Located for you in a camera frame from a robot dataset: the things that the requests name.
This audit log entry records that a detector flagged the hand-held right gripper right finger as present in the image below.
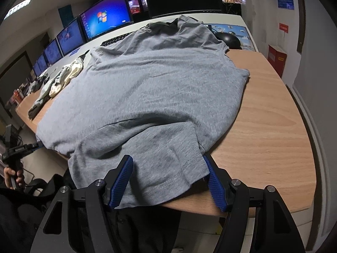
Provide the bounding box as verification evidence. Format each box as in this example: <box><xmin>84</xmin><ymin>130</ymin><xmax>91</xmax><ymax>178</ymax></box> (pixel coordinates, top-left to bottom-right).
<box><xmin>203</xmin><ymin>155</ymin><xmax>306</xmax><ymax>253</ymax></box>

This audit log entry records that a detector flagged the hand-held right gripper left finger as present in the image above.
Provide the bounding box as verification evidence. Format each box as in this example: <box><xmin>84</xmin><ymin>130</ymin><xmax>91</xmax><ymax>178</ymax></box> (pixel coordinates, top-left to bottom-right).
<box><xmin>29</xmin><ymin>155</ymin><xmax>134</xmax><ymax>253</ymax></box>

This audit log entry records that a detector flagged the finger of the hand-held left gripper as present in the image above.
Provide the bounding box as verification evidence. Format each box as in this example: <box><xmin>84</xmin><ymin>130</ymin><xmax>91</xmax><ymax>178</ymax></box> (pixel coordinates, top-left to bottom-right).
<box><xmin>25</xmin><ymin>142</ymin><xmax>44</xmax><ymax>152</ymax></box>

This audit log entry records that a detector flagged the grey t-shirt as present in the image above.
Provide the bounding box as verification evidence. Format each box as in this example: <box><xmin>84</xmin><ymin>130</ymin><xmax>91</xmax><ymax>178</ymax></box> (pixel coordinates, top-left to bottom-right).
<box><xmin>35</xmin><ymin>15</ymin><xmax>250</xmax><ymax>208</ymax></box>

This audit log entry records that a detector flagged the person's left hand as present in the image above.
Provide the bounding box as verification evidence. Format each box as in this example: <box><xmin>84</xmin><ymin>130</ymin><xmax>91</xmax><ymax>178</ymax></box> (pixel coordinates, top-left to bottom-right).
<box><xmin>4</xmin><ymin>167</ymin><xmax>26</xmax><ymax>190</ymax></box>

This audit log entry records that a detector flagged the black office chair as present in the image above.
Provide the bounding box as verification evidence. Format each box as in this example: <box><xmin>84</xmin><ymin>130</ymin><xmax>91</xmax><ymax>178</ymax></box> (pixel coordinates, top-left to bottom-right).
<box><xmin>25</xmin><ymin>174</ymin><xmax>69</xmax><ymax>199</ymax></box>

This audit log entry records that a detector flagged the cream and grey garment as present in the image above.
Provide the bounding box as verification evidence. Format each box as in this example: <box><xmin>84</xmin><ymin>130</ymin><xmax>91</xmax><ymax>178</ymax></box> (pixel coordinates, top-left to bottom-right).
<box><xmin>28</xmin><ymin>57</ymin><xmax>85</xmax><ymax>119</ymax></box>

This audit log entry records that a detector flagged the black keyboard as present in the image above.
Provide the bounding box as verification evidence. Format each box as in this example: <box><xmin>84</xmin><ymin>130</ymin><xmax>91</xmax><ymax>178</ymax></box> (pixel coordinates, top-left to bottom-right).
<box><xmin>101</xmin><ymin>32</ymin><xmax>135</xmax><ymax>47</ymax></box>

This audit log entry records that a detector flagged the ceiling light panel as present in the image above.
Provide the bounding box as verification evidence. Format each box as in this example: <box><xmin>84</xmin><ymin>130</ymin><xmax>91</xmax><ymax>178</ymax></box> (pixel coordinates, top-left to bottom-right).
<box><xmin>4</xmin><ymin>0</ymin><xmax>33</xmax><ymax>20</ymax></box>

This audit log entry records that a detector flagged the red box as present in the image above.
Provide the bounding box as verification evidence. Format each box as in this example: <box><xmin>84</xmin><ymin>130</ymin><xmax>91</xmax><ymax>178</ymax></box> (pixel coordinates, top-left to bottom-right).
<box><xmin>267</xmin><ymin>44</ymin><xmax>287</xmax><ymax>78</ymax></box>

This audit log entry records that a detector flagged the monitor with blue desktop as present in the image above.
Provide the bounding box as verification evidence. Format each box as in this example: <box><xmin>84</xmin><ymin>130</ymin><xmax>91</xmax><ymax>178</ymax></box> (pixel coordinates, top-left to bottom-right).
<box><xmin>79</xmin><ymin>0</ymin><xmax>134</xmax><ymax>42</ymax></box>

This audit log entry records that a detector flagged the black computer mouse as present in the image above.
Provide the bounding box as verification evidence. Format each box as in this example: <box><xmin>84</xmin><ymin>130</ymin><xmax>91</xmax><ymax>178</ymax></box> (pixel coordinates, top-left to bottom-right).
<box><xmin>214</xmin><ymin>32</ymin><xmax>242</xmax><ymax>50</ymax></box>

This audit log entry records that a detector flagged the printed mouse pad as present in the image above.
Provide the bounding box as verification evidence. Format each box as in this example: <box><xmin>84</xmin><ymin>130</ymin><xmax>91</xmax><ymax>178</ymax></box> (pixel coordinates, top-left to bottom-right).
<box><xmin>204</xmin><ymin>23</ymin><xmax>256</xmax><ymax>52</ymax></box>

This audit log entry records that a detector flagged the dark framed wall panel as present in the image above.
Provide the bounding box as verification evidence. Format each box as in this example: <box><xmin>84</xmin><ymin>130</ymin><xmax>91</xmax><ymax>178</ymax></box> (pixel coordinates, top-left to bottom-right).
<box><xmin>0</xmin><ymin>51</ymin><xmax>31</xmax><ymax>104</ymax></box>

